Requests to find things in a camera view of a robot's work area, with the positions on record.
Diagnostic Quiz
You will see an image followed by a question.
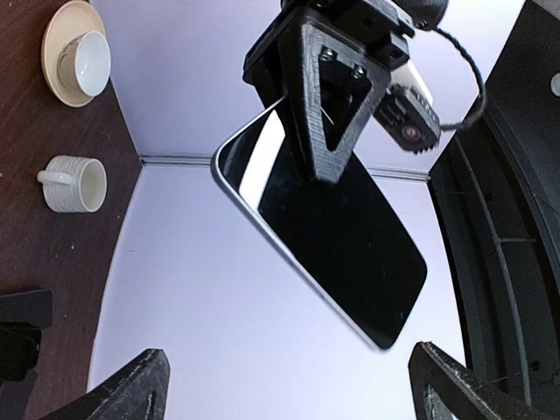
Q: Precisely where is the cream ribbed mug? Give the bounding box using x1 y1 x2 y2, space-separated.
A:
37 155 108 214

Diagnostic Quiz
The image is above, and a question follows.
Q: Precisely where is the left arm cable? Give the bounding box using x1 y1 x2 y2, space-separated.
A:
413 21 487 132

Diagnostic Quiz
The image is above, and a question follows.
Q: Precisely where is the black phone case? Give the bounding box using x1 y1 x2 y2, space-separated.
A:
1 289 53 382

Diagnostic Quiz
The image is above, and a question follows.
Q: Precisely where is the white phone dual camera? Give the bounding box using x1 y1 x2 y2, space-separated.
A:
211 100 428 350

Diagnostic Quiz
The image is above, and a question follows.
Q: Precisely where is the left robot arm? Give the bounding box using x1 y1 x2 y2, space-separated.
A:
255 121 559 417

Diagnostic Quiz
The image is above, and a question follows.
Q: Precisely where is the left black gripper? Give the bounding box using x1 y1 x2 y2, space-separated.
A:
242 1 415 184

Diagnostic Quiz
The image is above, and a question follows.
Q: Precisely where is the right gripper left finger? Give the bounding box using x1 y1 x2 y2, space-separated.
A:
45 349 171 420

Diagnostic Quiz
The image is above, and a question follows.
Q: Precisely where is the white ceramic bowl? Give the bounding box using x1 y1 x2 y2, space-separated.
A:
57 31 111 97

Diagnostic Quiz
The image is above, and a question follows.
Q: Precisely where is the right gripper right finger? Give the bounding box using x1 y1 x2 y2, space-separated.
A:
409 342 551 419

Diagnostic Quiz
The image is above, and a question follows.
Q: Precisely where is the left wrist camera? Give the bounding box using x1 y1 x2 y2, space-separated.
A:
373 60 441 154

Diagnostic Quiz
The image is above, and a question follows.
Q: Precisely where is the beige saucer plate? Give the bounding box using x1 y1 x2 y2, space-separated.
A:
41 1 111 108

